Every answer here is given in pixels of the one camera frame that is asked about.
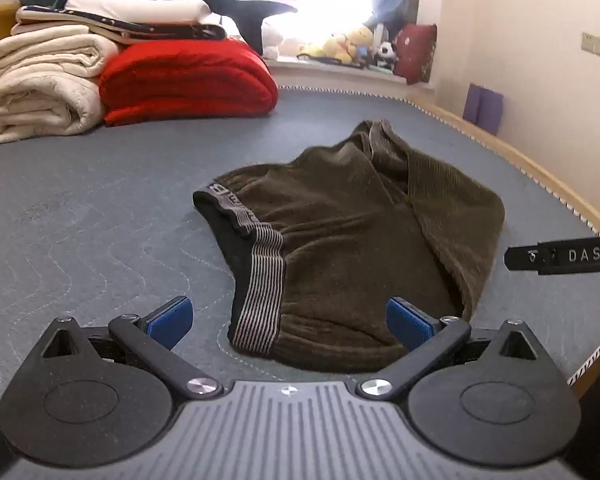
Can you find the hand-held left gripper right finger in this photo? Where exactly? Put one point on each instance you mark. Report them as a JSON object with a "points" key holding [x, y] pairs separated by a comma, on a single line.
{"points": [[407, 324]]}

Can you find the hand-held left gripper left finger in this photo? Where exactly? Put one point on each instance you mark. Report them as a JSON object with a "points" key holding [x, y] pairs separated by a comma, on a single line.
{"points": [[172, 319]]}

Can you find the grey quilted mattress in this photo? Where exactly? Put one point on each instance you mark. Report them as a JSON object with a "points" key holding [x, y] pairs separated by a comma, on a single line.
{"points": [[105, 210]]}

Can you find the purple bags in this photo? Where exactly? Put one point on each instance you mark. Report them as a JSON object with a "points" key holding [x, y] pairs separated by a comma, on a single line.
{"points": [[482, 107]]}

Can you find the folded red quilt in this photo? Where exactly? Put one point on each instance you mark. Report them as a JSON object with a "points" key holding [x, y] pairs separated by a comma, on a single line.
{"points": [[190, 80]]}

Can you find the white window sill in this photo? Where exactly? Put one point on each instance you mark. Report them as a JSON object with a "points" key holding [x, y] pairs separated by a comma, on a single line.
{"points": [[340, 74]]}

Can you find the red cushion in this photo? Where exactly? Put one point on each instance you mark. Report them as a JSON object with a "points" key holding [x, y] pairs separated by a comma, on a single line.
{"points": [[415, 52]]}

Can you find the folded cream blanket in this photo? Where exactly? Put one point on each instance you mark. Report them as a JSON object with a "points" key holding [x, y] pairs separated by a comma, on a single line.
{"points": [[40, 85]]}

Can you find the panda plush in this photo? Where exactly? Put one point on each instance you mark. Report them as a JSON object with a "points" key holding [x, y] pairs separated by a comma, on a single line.
{"points": [[386, 52]]}

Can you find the yellow bear plush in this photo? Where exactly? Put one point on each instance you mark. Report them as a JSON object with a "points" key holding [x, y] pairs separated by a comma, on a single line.
{"points": [[350, 42]]}

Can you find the navy star-print blanket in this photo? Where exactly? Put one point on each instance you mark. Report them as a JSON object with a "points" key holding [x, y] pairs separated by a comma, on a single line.
{"points": [[200, 32]]}

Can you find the white plush toy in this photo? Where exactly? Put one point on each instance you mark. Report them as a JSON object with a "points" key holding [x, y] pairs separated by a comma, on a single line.
{"points": [[277, 40]]}

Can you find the folded white quilt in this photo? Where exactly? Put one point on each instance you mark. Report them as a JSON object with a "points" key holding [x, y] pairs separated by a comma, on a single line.
{"points": [[140, 7]]}

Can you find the wooden bed frame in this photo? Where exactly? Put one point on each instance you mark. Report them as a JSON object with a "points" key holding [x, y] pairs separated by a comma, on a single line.
{"points": [[530, 162]]}

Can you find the wall socket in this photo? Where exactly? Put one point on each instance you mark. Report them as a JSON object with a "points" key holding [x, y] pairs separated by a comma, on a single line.
{"points": [[596, 45]]}

